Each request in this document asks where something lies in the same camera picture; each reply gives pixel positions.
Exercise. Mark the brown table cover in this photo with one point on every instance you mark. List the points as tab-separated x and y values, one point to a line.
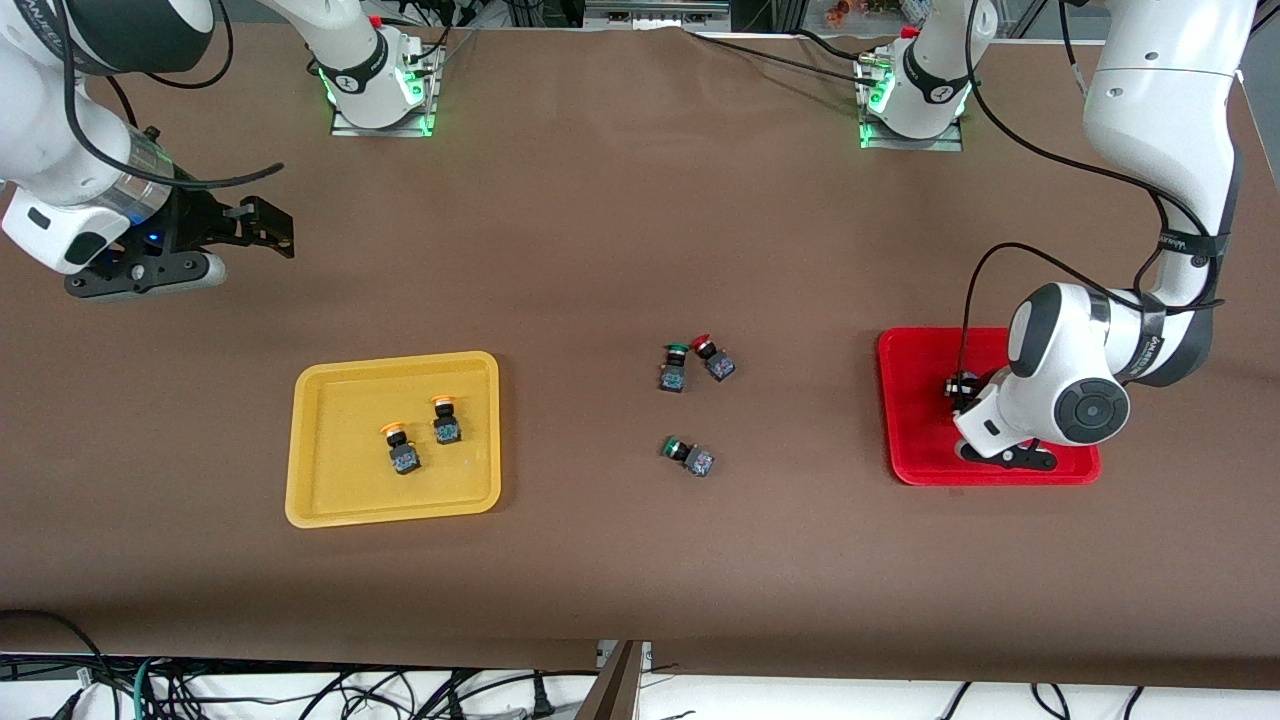
800	580

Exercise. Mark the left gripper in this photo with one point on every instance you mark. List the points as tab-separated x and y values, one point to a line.
963	388

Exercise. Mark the black power plug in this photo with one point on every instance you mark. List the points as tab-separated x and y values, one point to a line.
542	700

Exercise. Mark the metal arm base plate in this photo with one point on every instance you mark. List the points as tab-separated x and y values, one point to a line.
345	128
950	143

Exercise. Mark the grey metal rail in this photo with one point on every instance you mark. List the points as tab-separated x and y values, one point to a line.
655	12

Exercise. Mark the green push button switch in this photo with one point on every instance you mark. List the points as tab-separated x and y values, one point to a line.
692	457
673	372

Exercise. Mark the yellow push button switch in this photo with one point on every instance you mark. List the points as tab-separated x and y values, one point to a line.
404	458
447	428

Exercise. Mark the brown support beam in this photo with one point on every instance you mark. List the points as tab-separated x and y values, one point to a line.
612	690

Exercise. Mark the red push button switch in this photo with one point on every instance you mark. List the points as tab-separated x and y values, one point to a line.
955	384
716	362

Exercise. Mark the red plastic tray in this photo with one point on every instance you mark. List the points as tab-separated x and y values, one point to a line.
920	440

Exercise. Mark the yellow plastic tray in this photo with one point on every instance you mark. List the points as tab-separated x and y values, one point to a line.
340	480

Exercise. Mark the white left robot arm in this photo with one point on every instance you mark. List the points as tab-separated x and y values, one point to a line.
1160	120

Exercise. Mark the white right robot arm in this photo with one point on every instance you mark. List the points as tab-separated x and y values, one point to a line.
50	120

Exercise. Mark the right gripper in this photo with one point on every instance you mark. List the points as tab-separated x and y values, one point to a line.
192	222

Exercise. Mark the small white bracket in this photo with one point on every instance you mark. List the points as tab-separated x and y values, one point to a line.
640	655

